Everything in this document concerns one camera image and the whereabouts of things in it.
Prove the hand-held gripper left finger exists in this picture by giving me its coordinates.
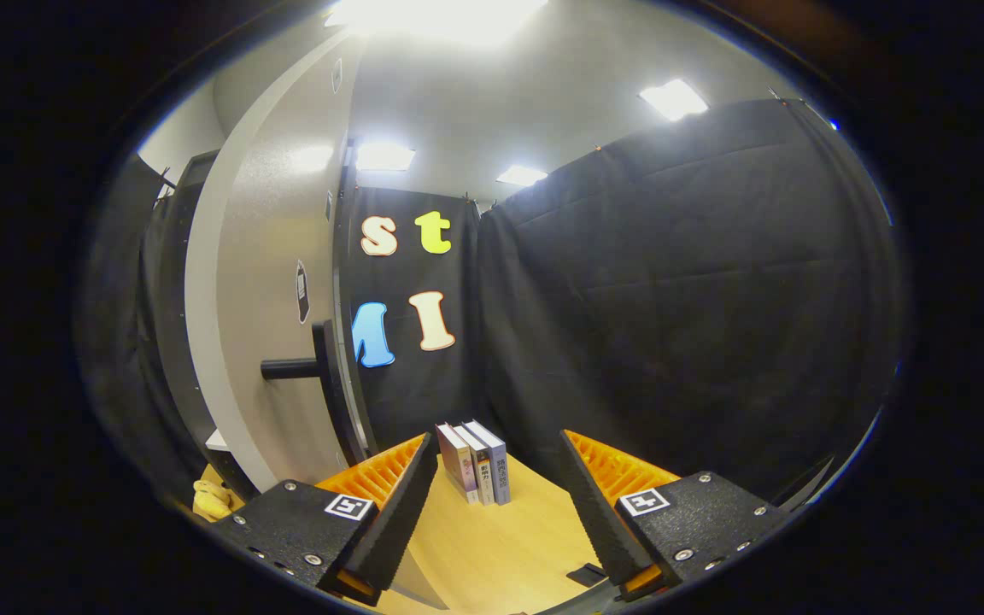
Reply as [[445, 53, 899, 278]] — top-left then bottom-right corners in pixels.
[[207, 431, 441, 607]]

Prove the beige cabinet door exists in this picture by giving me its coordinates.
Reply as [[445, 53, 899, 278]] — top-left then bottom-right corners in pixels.
[[184, 32, 373, 494]]

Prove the yellow plush toy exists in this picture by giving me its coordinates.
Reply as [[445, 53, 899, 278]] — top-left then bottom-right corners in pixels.
[[193, 478, 234, 522]]

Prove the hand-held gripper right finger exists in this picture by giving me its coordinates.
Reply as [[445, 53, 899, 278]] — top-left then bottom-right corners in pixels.
[[559, 428, 794, 601]]

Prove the black backdrop cloth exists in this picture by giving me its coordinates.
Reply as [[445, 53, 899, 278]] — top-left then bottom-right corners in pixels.
[[82, 97, 905, 513]]

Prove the black door handle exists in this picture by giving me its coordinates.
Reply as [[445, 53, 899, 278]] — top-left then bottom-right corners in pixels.
[[261, 320, 371, 466]]

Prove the grey spine book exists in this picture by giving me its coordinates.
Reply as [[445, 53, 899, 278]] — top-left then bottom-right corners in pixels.
[[455, 423, 498, 507]]

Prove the large ceiling light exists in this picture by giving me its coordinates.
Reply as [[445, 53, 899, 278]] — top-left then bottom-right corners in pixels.
[[325, 0, 548, 45]]

